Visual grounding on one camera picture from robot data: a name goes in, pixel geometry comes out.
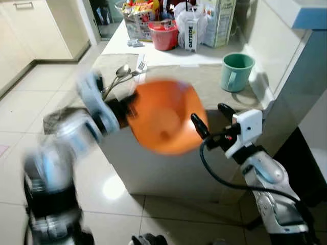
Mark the orange plastic bowl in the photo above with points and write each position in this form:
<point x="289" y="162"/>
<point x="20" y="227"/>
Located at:
<point x="166" y="115"/>

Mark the red plastic bucket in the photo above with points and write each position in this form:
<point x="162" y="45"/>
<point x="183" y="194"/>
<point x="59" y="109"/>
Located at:
<point x="163" y="37"/>

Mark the green mug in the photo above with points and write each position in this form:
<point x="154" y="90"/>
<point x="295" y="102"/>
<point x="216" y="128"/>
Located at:
<point x="236" y="74"/>

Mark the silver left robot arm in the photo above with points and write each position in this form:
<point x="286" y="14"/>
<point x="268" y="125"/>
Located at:
<point x="56" y="168"/>

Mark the metal spoon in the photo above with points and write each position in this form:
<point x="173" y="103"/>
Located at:
<point x="121" y="70"/>

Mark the tall green printed carton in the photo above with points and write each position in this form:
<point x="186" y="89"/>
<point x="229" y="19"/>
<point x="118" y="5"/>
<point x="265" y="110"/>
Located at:
<point x="220" y="23"/>

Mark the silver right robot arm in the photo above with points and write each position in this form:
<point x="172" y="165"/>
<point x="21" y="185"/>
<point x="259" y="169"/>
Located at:
<point x="271" y="178"/>

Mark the white Oatside carton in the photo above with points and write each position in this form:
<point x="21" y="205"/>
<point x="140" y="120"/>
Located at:
<point x="190" y="34"/>

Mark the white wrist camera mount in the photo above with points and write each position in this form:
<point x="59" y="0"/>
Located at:
<point x="248" y="127"/>
<point x="94" y="102"/>

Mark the metal fork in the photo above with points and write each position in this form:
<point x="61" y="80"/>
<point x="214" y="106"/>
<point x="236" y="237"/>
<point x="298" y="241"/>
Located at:
<point x="141" y="64"/>

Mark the white plastic bag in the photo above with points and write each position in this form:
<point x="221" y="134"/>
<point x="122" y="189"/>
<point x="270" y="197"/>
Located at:
<point x="202" y="25"/>

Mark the blue topped white counter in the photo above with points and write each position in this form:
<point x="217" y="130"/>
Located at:
<point x="301" y="61"/>

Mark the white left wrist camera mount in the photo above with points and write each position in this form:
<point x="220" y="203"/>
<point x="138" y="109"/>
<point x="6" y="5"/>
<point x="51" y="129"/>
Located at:
<point x="94" y="102"/>

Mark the small silver packet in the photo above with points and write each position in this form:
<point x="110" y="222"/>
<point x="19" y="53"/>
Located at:
<point x="135" y="43"/>

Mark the beige placemat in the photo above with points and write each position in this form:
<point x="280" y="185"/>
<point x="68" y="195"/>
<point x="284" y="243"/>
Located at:
<point x="199" y="76"/>

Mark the box of colourful snacks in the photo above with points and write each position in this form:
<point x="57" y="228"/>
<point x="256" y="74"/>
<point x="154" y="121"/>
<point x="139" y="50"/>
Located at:
<point x="138" y="20"/>

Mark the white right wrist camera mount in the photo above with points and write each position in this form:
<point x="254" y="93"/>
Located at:
<point x="248" y="127"/>

